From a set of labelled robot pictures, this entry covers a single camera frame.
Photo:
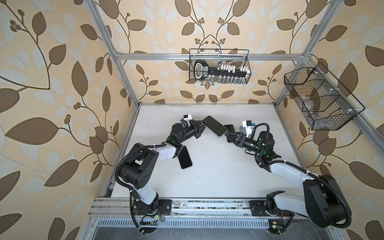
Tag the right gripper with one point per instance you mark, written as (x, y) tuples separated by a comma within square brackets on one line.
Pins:
[(239, 141)]

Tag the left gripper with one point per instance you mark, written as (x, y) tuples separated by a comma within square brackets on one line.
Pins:
[(197, 130)]

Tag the black phone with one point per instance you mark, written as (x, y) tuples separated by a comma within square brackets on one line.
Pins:
[(184, 158), (215, 127), (230, 129)]

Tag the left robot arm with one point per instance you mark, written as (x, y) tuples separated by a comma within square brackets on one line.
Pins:
[(135, 169)]

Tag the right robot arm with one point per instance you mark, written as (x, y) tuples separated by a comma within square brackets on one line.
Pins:
[(320, 199)]

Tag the black tool in basket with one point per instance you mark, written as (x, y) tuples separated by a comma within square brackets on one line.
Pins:
[(202, 70)]

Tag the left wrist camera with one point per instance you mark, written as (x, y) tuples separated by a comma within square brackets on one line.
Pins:
[(187, 118)]

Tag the back wall wire basket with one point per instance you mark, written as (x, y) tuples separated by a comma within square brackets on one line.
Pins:
[(237, 57)]

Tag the wall wire basket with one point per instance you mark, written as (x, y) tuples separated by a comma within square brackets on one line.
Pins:
[(237, 57), (326, 103)]

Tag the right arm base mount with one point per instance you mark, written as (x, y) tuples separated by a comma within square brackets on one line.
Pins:
[(268, 207)]

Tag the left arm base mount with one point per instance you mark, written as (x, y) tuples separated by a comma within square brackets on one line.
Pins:
[(146, 218)]

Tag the right wall wire basket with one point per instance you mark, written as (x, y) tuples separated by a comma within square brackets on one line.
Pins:
[(326, 103)]

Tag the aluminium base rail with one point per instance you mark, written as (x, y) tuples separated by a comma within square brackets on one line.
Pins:
[(181, 207)]

